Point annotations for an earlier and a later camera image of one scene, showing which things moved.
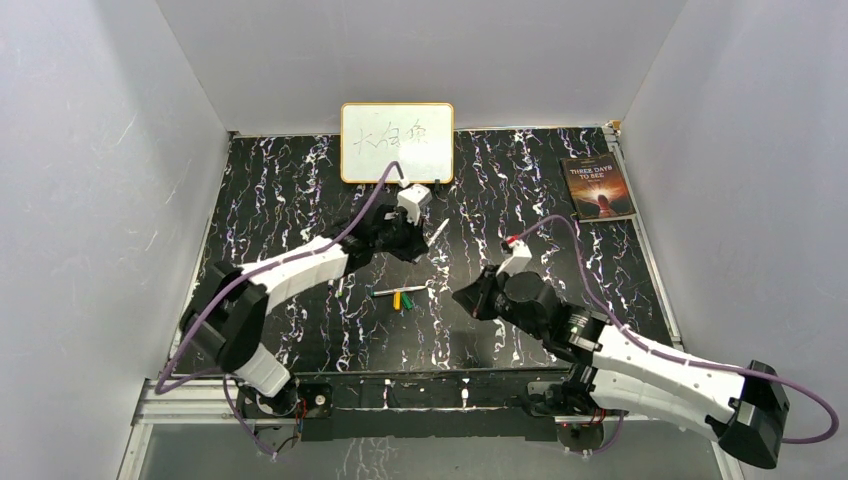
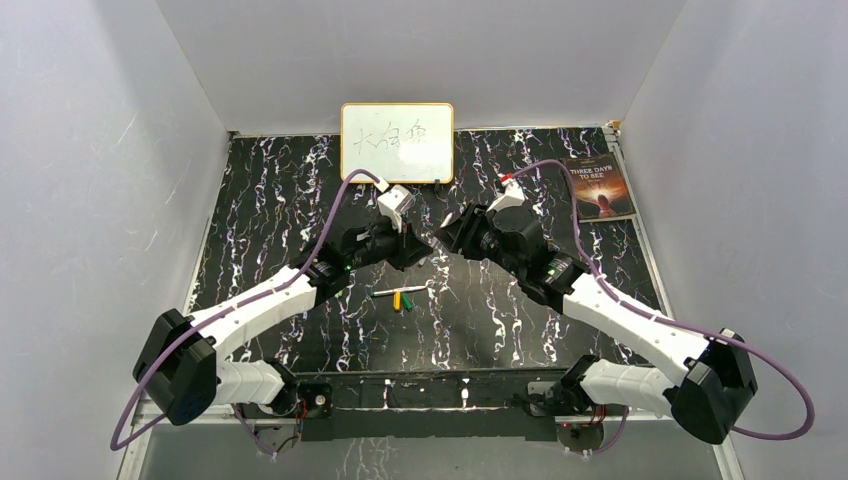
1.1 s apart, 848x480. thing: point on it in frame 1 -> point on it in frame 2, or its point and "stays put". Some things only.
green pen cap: [407, 301] stays put
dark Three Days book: [597, 187] stays put
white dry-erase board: [417, 136] stays put
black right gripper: [477, 295] -> [461, 234]
